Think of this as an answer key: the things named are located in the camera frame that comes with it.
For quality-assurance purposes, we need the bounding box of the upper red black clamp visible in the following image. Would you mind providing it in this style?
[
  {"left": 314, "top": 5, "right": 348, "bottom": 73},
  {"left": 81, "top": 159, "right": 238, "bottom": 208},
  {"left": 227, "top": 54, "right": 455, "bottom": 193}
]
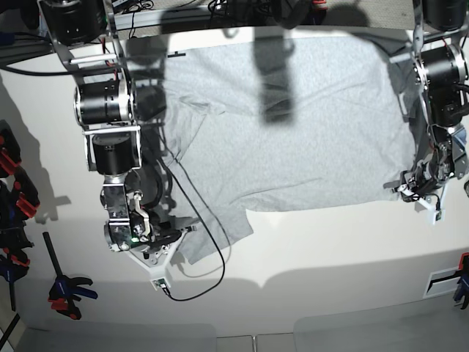
[{"left": 1, "top": 120, "right": 21, "bottom": 178}]

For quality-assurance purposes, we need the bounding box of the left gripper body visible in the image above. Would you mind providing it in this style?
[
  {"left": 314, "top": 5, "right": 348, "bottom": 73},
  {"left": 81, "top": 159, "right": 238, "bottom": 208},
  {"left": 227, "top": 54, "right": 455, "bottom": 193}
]
[{"left": 383, "top": 161, "right": 454, "bottom": 202}]

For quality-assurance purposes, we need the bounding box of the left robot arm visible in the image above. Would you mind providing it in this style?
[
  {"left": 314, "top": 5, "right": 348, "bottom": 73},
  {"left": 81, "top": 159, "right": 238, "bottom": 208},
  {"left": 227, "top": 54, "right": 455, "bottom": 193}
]
[{"left": 389, "top": 1, "right": 468, "bottom": 202}]

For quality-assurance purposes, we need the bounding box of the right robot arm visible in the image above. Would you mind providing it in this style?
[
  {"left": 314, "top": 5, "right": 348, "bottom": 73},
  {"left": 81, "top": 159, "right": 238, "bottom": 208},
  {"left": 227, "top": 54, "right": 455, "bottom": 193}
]
[{"left": 38, "top": 1, "right": 191, "bottom": 268}]

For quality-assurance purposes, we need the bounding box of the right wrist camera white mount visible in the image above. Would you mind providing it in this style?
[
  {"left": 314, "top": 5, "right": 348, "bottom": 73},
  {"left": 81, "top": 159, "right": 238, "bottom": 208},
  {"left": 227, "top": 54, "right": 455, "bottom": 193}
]
[{"left": 126, "top": 246, "right": 180, "bottom": 293}]

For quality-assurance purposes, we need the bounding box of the red black clamp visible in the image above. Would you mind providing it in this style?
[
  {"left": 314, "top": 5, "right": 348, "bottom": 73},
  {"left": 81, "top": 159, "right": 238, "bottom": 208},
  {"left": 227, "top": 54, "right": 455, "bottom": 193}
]
[
  {"left": 1, "top": 120, "right": 21, "bottom": 178},
  {"left": 12, "top": 166, "right": 40, "bottom": 220}
]

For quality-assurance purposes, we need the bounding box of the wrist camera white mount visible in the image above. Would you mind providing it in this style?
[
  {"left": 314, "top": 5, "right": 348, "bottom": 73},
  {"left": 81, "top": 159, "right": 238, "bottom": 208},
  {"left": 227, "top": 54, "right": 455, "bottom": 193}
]
[
  {"left": 383, "top": 181, "right": 448, "bottom": 225},
  {"left": 126, "top": 246, "right": 180, "bottom": 293}
]

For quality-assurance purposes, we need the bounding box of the black blue bar clamp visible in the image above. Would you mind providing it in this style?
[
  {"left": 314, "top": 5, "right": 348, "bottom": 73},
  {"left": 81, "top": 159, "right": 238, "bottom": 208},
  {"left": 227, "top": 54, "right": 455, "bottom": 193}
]
[{"left": 43, "top": 232, "right": 98, "bottom": 320}]

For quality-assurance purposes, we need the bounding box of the black camera cable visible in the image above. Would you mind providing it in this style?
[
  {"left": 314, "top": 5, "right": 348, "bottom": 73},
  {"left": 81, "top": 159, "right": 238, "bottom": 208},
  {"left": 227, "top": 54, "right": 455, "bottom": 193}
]
[{"left": 157, "top": 146, "right": 226, "bottom": 302}]

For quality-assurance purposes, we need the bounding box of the grey T-shirt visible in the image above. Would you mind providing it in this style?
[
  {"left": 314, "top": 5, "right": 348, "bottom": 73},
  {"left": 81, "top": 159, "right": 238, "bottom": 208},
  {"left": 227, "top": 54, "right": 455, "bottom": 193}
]
[{"left": 126, "top": 34, "right": 422, "bottom": 265}]

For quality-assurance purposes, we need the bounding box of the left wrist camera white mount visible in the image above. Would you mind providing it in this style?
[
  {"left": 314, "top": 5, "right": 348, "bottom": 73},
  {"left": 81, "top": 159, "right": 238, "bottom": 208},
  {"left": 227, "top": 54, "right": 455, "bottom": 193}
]
[{"left": 383, "top": 181, "right": 448, "bottom": 225}]

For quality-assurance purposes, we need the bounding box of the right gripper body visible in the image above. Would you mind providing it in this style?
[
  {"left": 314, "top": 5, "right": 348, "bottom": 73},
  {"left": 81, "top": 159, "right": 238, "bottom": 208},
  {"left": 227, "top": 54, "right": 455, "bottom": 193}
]
[{"left": 130, "top": 219, "right": 197, "bottom": 266}]

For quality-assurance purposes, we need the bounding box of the blue black clamp left edge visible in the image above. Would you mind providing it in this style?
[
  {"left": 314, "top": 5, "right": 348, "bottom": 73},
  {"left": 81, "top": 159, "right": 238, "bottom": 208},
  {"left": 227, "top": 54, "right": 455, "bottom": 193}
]
[{"left": 1, "top": 182, "right": 34, "bottom": 312}]

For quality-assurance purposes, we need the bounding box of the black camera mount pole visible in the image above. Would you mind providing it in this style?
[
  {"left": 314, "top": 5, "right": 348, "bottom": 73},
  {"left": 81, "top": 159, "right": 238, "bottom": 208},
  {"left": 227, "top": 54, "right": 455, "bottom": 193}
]
[{"left": 269, "top": 0, "right": 312, "bottom": 30}]

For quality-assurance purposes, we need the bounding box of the right edge blue red clamp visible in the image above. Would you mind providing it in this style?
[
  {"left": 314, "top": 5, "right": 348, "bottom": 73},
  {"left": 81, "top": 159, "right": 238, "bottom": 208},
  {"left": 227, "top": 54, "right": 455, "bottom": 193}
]
[{"left": 453, "top": 252, "right": 469, "bottom": 310}]

